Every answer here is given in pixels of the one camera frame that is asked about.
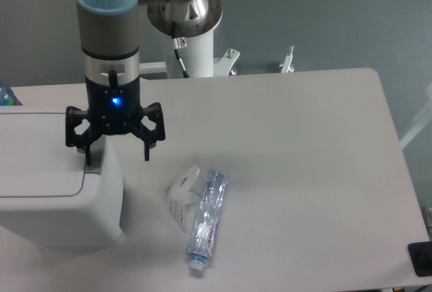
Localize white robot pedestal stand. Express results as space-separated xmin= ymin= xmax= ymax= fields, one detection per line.
xmin=140 ymin=0 xmax=240 ymax=79

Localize white trash can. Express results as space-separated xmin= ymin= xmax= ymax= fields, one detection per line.
xmin=1 ymin=106 xmax=126 ymax=247

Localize clear plastic water bottle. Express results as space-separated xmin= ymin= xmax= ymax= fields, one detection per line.
xmin=186 ymin=169 xmax=229 ymax=274

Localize white frame at right edge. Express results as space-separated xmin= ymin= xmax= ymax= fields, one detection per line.
xmin=399 ymin=84 xmax=431 ymax=150

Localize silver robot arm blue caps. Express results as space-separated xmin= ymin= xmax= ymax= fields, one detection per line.
xmin=65 ymin=0 xmax=223 ymax=163

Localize crumpled white paper wrapper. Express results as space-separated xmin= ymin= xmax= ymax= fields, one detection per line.
xmin=163 ymin=165 xmax=200 ymax=232

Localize black device at table edge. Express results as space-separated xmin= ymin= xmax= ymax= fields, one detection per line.
xmin=408 ymin=241 xmax=431 ymax=277

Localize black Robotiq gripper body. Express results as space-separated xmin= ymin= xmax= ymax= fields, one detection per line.
xmin=86 ymin=78 xmax=142 ymax=136

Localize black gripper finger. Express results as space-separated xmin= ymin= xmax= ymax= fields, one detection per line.
xmin=126 ymin=102 xmax=166 ymax=161
xmin=65 ymin=105 xmax=107 ymax=167

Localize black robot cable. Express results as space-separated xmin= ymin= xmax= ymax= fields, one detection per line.
xmin=160 ymin=0 xmax=192 ymax=79

